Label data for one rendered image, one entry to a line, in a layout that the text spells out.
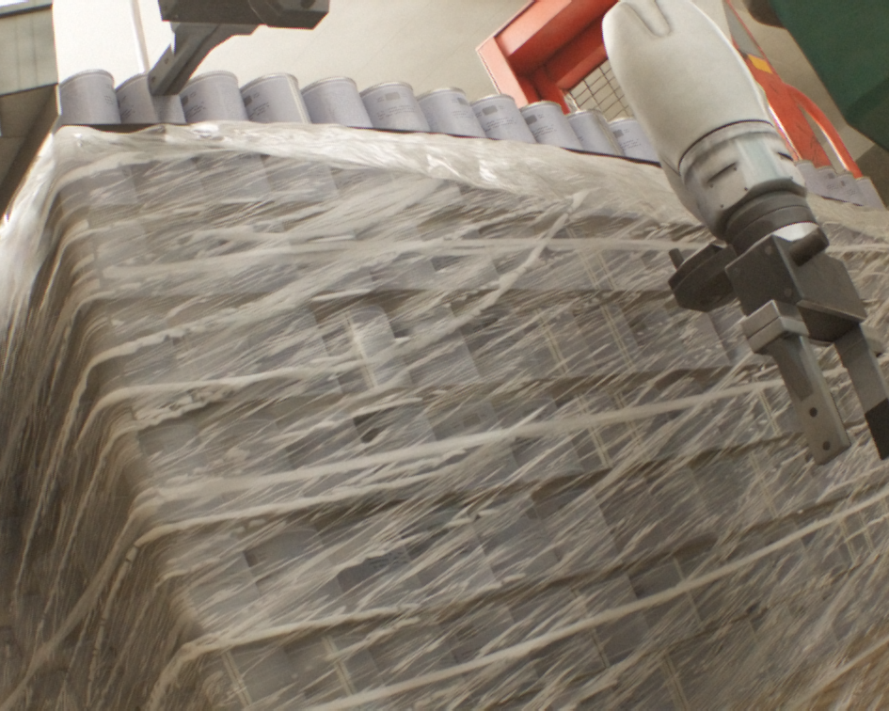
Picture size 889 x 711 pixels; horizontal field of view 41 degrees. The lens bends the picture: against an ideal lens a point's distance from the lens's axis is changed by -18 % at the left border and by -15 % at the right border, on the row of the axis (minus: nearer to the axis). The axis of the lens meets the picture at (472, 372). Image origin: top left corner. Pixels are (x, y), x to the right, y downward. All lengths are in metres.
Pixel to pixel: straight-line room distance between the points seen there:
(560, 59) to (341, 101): 1.70
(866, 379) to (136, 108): 0.61
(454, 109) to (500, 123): 0.06
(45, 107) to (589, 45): 2.01
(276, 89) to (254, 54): 6.00
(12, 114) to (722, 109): 0.52
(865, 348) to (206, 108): 0.56
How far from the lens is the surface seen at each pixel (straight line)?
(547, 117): 1.36
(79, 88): 1.02
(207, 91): 1.09
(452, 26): 7.56
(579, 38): 2.81
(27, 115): 0.91
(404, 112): 1.21
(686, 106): 0.93
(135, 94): 1.05
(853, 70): 0.40
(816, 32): 0.41
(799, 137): 2.33
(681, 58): 0.95
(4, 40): 0.92
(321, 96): 1.17
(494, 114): 1.30
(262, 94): 1.13
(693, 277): 0.93
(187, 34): 1.00
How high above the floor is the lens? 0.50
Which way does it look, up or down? 20 degrees up
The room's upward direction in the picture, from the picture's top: 22 degrees counter-clockwise
